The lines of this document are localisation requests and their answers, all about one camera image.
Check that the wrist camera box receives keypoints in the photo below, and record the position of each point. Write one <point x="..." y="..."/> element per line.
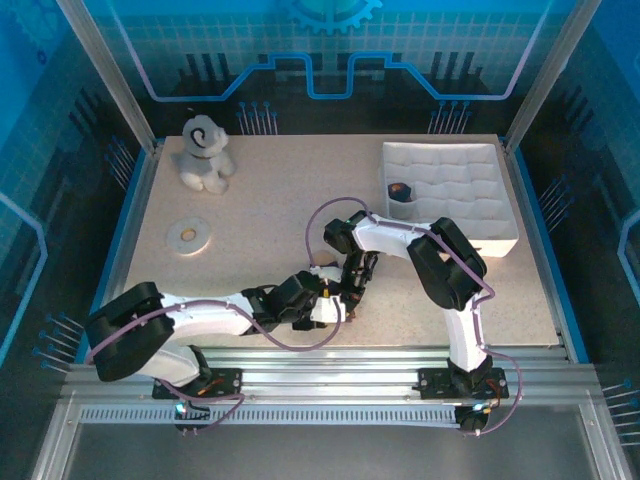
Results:
<point x="327" y="273"/>
<point x="327" y="310"/>

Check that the aluminium frame post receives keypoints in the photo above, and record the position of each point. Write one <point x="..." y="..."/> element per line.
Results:
<point x="547" y="75"/>
<point x="111" y="75"/>

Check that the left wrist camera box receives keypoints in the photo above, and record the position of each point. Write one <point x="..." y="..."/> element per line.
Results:
<point x="327" y="310"/>

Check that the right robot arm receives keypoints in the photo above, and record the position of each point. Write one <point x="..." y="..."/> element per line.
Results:
<point x="385" y="241"/>

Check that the white tape roll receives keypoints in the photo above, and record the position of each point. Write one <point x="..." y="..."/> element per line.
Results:
<point x="200" y="241"/>

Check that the blue table edge strip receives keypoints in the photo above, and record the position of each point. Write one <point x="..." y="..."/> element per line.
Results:
<point x="112" y="252"/>
<point x="545" y="240"/>

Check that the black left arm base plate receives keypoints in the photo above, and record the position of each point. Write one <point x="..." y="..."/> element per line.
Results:
<point x="227" y="382"/>

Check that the grey white plush dog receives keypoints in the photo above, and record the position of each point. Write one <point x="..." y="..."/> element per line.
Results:
<point x="200" y="155"/>

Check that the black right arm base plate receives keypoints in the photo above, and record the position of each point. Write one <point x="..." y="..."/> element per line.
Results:
<point x="435" y="382"/>

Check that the purple sock navy toe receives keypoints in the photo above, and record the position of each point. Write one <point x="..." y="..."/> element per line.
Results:
<point x="400" y="192"/>

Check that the white fabric organizer box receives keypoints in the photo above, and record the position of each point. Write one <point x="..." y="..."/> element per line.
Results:
<point x="465" y="175"/>

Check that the aluminium mounting rail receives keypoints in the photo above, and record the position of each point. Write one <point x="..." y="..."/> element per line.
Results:
<point x="325" y="372"/>

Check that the grey metal front panel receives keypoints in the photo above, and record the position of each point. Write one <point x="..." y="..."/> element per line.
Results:
<point x="325" y="455"/>

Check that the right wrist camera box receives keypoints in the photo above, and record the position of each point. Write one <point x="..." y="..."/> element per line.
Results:
<point x="327" y="273"/>

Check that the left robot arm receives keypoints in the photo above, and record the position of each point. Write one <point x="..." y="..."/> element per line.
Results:
<point x="210" y="321"/>

